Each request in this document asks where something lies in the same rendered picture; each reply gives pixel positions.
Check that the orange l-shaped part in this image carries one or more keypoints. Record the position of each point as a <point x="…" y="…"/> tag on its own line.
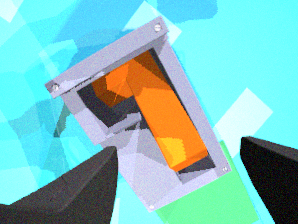
<point x="174" y="133"/>

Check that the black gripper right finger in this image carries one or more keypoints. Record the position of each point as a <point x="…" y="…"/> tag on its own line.
<point x="273" y="170"/>

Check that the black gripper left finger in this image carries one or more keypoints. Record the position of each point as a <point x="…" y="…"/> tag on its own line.
<point x="84" y="195"/>

